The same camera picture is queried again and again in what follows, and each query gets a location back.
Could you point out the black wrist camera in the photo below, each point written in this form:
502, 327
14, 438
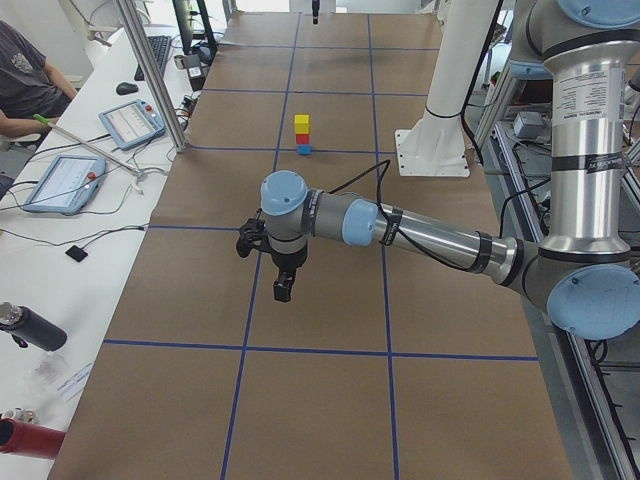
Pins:
252, 236

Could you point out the teach pendant far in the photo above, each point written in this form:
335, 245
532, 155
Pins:
132, 124

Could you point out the yellow cube block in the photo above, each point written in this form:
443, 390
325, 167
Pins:
302, 124

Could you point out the red fire extinguisher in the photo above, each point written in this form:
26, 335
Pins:
30, 440

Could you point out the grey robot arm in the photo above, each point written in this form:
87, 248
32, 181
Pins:
579, 274

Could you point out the red cube block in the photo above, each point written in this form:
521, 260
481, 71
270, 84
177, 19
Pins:
302, 139

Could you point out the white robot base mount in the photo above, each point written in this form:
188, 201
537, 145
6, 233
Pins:
435, 145

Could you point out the black water bottle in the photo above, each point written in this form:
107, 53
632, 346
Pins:
29, 328

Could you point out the aluminium frame post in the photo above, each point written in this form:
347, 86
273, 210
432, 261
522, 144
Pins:
154, 78

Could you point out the teach pendant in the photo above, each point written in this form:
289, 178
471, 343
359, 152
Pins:
132, 124
67, 185

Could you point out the black computer mouse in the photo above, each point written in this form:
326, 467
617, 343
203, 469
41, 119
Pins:
126, 88

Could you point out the blue cube block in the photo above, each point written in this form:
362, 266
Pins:
304, 149

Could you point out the seated person grey shirt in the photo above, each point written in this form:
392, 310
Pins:
34, 94

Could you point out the teach pendant near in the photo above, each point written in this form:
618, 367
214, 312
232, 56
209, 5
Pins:
67, 185

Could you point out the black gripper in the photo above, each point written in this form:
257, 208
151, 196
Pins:
287, 260
315, 8

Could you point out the black keyboard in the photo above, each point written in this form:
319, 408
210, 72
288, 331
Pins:
160, 47

